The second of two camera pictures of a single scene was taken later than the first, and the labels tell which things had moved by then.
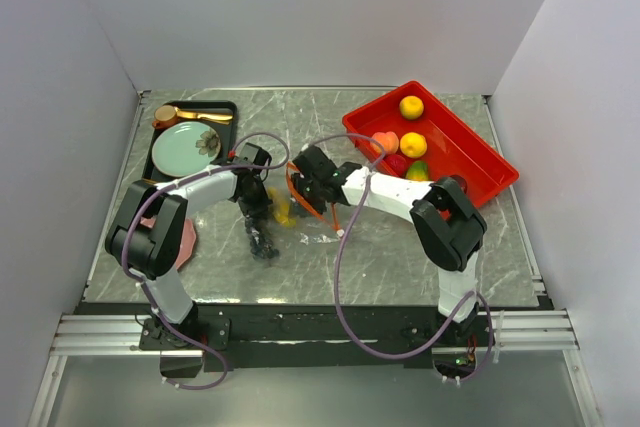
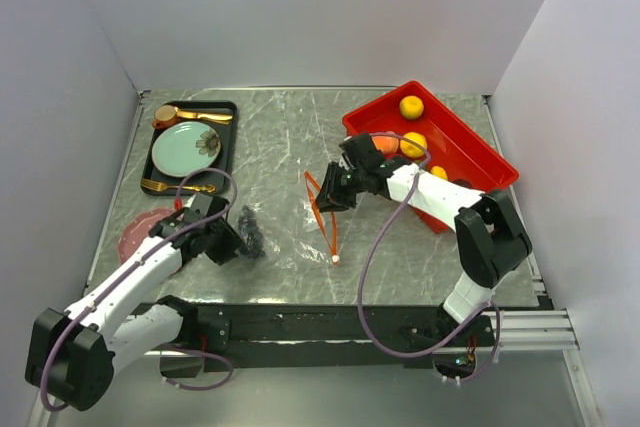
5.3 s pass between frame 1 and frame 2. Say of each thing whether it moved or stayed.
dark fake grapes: moved
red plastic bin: stayed
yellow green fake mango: stayed
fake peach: stayed
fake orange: stayed
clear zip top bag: moved
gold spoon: stayed
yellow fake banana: moved
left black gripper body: moved
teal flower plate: stayed
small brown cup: stayed
